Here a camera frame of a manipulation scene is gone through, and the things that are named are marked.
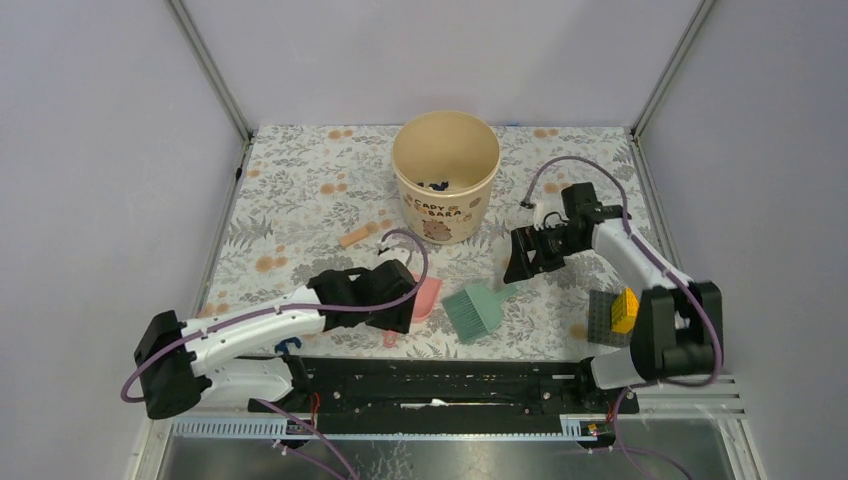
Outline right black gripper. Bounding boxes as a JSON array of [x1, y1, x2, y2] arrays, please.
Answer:
[[503, 223, 587, 284]]

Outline dark blue paper scrap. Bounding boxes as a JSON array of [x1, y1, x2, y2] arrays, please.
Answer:
[[417, 181, 450, 192]]

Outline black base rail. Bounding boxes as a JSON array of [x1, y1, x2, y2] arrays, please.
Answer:
[[275, 355, 623, 435]]

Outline pink plastic dustpan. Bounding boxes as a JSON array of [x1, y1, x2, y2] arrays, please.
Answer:
[[383, 276, 443, 348]]

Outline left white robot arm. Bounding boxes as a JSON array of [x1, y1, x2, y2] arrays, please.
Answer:
[[121, 260, 422, 420]]

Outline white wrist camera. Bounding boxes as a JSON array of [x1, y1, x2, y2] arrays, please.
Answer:
[[520, 200, 565, 231], [377, 240, 412, 265]]

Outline floral table cloth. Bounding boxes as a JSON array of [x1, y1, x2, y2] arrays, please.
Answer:
[[198, 125, 657, 361]]

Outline green hand brush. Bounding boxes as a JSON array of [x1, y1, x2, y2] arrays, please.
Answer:
[[442, 284, 519, 344]]

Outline grey lego baseplate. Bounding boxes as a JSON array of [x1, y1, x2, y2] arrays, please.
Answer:
[[587, 290, 633, 348]]

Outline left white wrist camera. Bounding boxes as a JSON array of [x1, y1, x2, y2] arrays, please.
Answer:
[[377, 240, 412, 265]]

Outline yellow lego brick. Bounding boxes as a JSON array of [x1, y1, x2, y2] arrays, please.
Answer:
[[610, 288, 639, 334]]

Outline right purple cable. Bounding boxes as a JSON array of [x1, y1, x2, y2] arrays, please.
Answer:
[[523, 156, 723, 480]]

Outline beige plastic bucket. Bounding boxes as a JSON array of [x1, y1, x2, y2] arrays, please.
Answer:
[[391, 111, 501, 245]]

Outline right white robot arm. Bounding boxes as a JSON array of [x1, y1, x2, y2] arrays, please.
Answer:
[[503, 183, 723, 412]]

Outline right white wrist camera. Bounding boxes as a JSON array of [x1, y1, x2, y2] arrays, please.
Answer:
[[520, 200, 565, 231]]

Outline tan wooden block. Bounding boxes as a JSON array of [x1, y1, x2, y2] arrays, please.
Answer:
[[338, 226, 373, 249]]

